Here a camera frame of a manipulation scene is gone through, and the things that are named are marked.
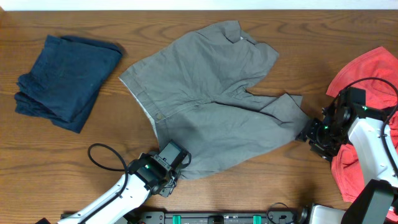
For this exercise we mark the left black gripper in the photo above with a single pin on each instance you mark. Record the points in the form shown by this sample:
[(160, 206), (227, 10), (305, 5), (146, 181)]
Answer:
[(167, 192)]

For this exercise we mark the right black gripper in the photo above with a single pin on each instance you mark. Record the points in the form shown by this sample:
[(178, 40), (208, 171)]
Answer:
[(310, 131)]

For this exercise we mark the grey shorts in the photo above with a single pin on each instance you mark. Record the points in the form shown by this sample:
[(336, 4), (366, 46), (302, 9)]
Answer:
[(195, 92)]

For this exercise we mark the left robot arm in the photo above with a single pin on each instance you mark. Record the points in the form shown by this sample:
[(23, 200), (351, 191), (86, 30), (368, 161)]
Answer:
[(154, 173)]

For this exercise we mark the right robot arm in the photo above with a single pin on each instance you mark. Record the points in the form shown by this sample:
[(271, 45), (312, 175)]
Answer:
[(349, 120)]

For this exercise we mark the folded navy blue garment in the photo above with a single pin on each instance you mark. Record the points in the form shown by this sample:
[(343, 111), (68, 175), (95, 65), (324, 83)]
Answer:
[(65, 80)]

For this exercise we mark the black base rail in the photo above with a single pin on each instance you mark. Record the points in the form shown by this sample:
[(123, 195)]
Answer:
[(278, 213)]

